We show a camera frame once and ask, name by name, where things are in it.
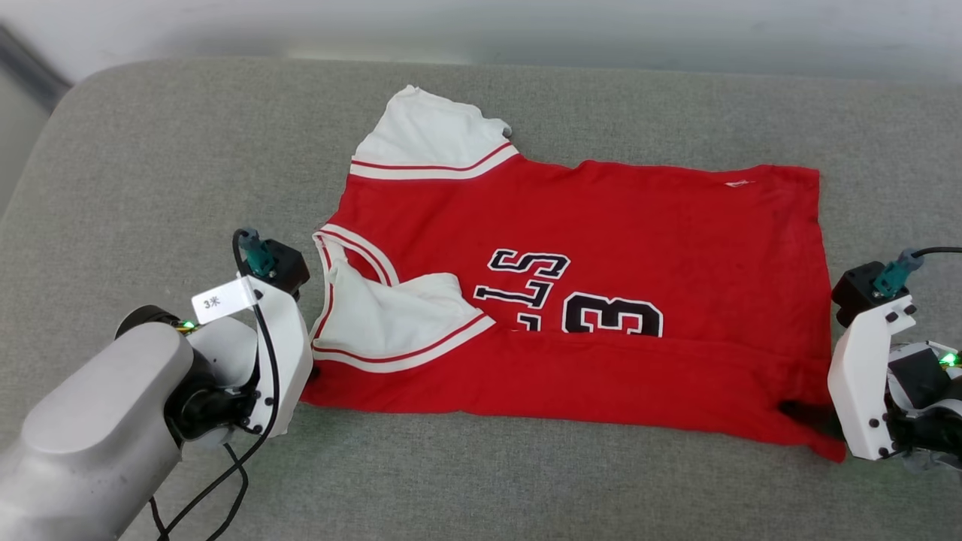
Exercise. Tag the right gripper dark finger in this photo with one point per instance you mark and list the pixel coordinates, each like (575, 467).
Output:
(812, 421)

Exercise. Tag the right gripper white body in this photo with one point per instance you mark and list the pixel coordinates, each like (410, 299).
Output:
(860, 391)

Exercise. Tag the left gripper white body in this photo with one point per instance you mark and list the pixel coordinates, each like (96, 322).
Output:
(285, 353)

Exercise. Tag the red and white basketball jersey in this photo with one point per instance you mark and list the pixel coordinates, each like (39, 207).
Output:
(601, 225)

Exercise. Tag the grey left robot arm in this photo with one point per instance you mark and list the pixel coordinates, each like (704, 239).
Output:
(90, 428)

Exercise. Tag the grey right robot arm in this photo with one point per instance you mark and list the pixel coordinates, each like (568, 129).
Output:
(924, 383)

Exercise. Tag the white paper label tag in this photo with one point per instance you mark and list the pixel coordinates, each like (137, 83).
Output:
(218, 302)

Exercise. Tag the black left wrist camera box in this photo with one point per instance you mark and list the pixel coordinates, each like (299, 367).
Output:
(289, 269)

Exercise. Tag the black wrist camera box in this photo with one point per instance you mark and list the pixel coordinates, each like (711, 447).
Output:
(853, 289)
(289, 269)

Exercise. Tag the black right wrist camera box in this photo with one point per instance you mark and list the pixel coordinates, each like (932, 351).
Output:
(853, 289)

